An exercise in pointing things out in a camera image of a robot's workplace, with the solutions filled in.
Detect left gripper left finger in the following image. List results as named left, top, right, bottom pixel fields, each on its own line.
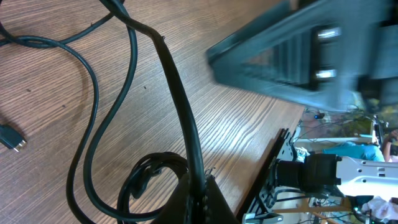
left=151, top=174, right=194, bottom=224

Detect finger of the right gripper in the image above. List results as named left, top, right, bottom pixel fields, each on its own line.
left=206, top=1, right=358, bottom=111

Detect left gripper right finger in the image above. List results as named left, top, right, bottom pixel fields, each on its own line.
left=203, top=175, right=240, bottom=224

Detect seated person in background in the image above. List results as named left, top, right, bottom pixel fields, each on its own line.
left=322, top=130, right=397, bottom=162

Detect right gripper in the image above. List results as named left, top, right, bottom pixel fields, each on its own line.
left=289, top=1, right=397, bottom=111

